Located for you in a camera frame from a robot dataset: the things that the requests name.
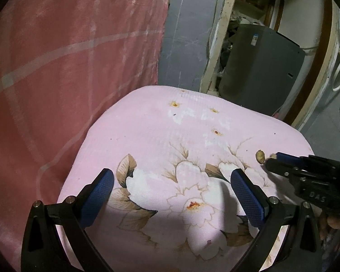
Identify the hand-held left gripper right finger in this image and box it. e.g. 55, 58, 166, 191
229, 168, 323, 272

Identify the pink checked blanket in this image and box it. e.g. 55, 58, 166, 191
0, 0, 168, 272

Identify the pink floral cloth table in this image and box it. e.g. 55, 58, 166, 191
57, 85, 315, 272

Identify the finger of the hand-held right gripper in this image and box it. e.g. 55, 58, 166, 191
265, 159, 301, 180
275, 152, 309, 166

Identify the white door frame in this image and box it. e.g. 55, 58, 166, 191
200, 0, 340, 132

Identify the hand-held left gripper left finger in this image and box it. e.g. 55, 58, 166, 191
21, 168, 115, 272

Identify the person's right hand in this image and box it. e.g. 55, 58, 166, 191
319, 212, 340, 240

